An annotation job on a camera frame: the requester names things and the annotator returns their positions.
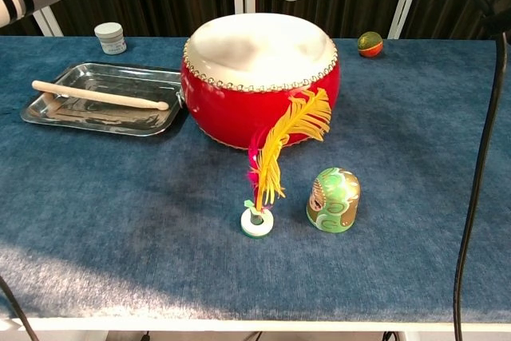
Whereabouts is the red drum with white skin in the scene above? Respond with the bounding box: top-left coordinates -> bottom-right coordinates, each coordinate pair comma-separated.
175,12 -> 343,152

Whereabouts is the small white jar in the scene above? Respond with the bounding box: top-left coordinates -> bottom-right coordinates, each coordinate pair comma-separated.
93,22 -> 128,55

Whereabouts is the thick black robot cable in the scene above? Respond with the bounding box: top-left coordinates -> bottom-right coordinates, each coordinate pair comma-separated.
433,0 -> 511,341
0,276 -> 40,341

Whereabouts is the shiny metal tray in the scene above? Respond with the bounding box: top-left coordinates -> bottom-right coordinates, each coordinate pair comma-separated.
19,61 -> 184,138

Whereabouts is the green and orange ball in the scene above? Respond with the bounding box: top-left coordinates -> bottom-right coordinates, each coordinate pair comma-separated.
357,31 -> 384,59

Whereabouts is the plain wooden drumstick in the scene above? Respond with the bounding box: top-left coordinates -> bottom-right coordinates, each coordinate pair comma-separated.
31,79 -> 171,112

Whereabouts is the blue table cloth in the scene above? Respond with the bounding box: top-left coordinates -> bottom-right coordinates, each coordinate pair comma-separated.
0,35 -> 511,322

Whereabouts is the green and gold nesting doll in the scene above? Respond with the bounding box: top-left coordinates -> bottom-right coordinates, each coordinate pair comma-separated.
306,167 -> 362,236

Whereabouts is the yellow feather shuttlecock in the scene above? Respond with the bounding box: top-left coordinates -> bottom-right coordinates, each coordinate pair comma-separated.
240,85 -> 333,240

